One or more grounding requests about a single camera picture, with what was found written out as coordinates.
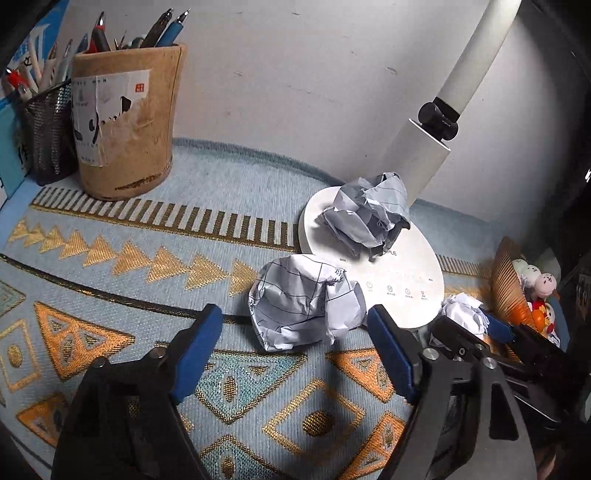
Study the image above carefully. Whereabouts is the paper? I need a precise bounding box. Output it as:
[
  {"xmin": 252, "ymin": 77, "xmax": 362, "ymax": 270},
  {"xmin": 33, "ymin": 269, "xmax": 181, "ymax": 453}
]
[
  {"xmin": 318, "ymin": 172, "xmax": 411, "ymax": 261},
  {"xmin": 247, "ymin": 254, "xmax": 368, "ymax": 352},
  {"xmin": 441, "ymin": 293, "xmax": 489, "ymax": 340}
]

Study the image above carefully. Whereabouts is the pastel dango plush toy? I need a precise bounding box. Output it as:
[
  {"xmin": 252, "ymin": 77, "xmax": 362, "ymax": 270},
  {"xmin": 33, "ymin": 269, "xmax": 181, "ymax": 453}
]
[{"xmin": 512, "ymin": 258, "xmax": 557, "ymax": 300}]

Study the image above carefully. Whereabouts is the white kitty fries plush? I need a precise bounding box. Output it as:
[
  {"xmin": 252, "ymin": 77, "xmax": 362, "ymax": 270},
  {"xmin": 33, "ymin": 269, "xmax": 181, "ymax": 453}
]
[{"xmin": 528, "ymin": 299, "xmax": 561, "ymax": 347}]

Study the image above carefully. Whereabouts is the brown woven basket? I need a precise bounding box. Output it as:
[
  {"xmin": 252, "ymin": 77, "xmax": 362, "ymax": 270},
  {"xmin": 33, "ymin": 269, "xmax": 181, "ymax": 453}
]
[{"xmin": 490, "ymin": 236, "xmax": 532, "ymax": 325}]

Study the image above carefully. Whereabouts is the patterned blue woven mat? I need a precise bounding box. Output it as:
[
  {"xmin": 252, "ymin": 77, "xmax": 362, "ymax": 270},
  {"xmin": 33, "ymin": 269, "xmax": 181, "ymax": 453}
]
[{"xmin": 0, "ymin": 137, "xmax": 509, "ymax": 480}]

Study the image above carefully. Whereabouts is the white desk lamp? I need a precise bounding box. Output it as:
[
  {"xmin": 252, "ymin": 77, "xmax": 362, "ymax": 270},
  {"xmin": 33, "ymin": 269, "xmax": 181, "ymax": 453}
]
[{"xmin": 297, "ymin": 1, "xmax": 520, "ymax": 329}]

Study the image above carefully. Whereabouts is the black mesh pen holder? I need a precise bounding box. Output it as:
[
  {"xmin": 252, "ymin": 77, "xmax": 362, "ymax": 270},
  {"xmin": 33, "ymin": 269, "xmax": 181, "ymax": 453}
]
[{"xmin": 22, "ymin": 80, "xmax": 78, "ymax": 186}]

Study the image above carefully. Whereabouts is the cork pen holder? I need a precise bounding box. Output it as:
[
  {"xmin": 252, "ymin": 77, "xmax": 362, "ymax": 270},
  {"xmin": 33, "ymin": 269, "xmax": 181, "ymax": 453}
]
[{"xmin": 71, "ymin": 44, "xmax": 187, "ymax": 201}]

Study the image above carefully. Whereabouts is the blue cover workbook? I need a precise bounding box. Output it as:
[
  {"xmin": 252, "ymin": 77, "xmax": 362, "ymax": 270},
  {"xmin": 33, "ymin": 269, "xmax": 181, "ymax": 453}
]
[{"xmin": 1, "ymin": 0, "xmax": 69, "ymax": 206}]

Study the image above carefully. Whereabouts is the dark monitor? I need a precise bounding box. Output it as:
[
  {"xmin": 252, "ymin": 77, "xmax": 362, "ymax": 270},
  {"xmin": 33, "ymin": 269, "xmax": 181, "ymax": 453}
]
[{"xmin": 544, "ymin": 27, "xmax": 591, "ymax": 278}]

